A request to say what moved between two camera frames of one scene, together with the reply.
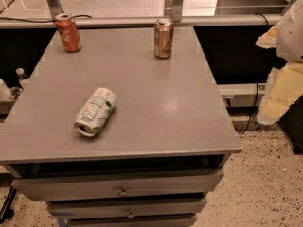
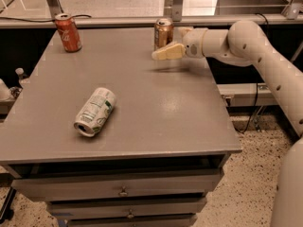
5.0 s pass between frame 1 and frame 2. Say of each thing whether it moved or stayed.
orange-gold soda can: stayed
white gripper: moved
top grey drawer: stayed
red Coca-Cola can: stayed
